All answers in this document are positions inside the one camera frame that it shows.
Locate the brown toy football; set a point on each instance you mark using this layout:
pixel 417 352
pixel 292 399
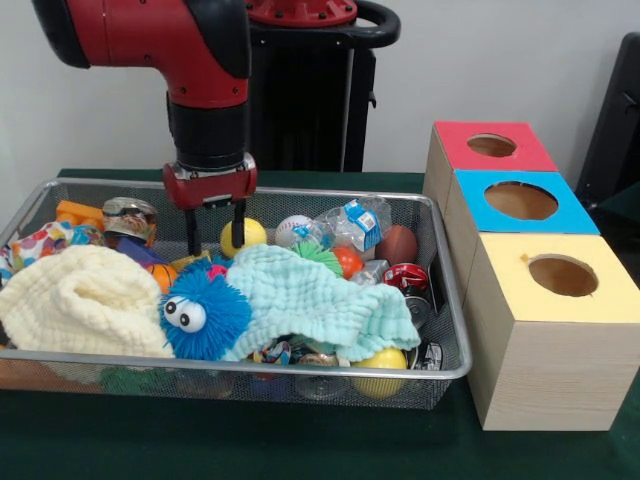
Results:
pixel 397 245

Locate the cream knitted cloth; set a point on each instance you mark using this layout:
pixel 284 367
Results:
pixel 85 300

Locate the yellow ball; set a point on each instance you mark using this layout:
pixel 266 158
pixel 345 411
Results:
pixel 380 362
pixel 250 235

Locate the mint green cloth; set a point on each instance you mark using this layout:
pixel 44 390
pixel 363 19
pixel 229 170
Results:
pixel 310 300

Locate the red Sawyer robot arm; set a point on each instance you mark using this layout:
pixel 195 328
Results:
pixel 150 40

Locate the clear mesh bin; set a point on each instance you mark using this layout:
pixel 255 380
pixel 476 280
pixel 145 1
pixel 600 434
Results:
pixel 450 385

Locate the green spiky ball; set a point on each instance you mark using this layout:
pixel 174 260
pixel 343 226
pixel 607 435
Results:
pixel 318 258

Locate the white baseball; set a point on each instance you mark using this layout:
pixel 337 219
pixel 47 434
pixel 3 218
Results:
pixel 292 232

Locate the blue spiky ball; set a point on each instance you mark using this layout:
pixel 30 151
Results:
pixel 210 315

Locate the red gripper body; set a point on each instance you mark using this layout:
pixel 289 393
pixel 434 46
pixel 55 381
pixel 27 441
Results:
pixel 210 187

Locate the red soda can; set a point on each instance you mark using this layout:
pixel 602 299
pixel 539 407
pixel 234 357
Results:
pixel 405 278

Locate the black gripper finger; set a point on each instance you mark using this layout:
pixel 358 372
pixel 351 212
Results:
pixel 191 232
pixel 239 225

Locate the colourful patterned cloth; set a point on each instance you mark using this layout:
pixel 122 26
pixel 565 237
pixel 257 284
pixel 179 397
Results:
pixel 45 242

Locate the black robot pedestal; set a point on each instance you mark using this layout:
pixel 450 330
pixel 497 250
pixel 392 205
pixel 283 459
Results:
pixel 310 110

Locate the dark green table cloth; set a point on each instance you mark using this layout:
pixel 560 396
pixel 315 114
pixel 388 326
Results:
pixel 300 440

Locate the wooden box with three holes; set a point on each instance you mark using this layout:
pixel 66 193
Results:
pixel 540 350

